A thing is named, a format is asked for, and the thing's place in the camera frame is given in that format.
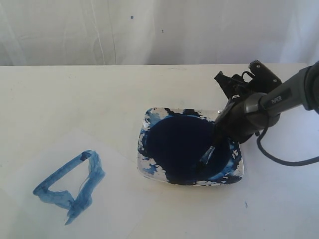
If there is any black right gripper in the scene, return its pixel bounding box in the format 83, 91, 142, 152
214, 71, 257, 102

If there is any black paintbrush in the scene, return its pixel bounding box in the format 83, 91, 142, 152
195, 104, 231, 174

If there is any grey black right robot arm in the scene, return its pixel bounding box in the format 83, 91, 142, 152
213, 60, 319, 145

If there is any white square paint dish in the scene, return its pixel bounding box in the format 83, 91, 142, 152
137, 107, 244, 186

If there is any white paper sheet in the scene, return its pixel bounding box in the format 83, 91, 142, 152
0, 120, 162, 239

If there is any white backdrop cloth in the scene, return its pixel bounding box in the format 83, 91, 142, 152
0, 0, 319, 66

